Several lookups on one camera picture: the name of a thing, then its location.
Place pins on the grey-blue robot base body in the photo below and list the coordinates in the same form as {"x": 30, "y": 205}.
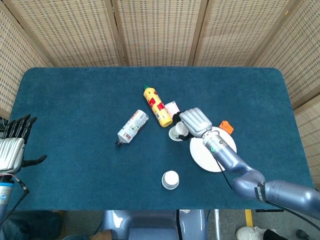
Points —
{"x": 150, "y": 225}

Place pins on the blue felt table cover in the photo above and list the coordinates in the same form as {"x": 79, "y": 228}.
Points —
{"x": 75, "y": 87}

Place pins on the blue jeans leg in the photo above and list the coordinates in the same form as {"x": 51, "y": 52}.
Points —
{"x": 30, "y": 225}

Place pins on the white metal pole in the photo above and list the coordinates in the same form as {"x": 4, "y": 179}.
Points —
{"x": 217, "y": 225}

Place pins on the white labelled bottle black cap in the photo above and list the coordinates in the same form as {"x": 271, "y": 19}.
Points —
{"x": 132, "y": 127}

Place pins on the white round paper plate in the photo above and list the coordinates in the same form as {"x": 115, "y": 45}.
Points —
{"x": 200, "y": 155}

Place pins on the black trouser leg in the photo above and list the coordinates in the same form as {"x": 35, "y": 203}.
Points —
{"x": 272, "y": 235}

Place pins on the black bar under table edge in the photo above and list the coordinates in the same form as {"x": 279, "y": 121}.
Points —
{"x": 262, "y": 210}

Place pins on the white paper cup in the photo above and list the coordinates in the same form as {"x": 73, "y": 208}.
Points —
{"x": 180, "y": 128}

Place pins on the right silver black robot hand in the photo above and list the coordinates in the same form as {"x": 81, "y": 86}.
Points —
{"x": 196, "y": 122}

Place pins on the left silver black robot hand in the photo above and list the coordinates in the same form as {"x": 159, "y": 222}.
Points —
{"x": 11, "y": 152}

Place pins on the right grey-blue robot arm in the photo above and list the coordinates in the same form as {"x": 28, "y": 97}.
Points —
{"x": 240, "y": 172}

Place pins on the orange plastic block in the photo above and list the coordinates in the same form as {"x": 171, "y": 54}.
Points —
{"x": 226, "y": 126}

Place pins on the woven bamboo screen panel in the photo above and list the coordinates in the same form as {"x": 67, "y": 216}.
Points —
{"x": 311, "y": 130}
{"x": 12, "y": 62}
{"x": 240, "y": 32}
{"x": 160, "y": 32}
{"x": 70, "y": 32}
{"x": 300, "y": 50}

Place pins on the yellow squeeze bottle green cap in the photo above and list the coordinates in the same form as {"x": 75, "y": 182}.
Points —
{"x": 156, "y": 105}

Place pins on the white sneaker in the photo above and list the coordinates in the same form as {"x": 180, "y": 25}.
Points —
{"x": 247, "y": 233}

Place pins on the yellow floor tape strip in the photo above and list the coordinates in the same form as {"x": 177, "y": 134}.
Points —
{"x": 248, "y": 217}

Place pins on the brown shoe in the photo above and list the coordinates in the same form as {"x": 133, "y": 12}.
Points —
{"x": 102, "y": 235}

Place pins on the pink white tissue packet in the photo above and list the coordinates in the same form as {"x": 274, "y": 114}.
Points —
{"x": 172, "y": 107}

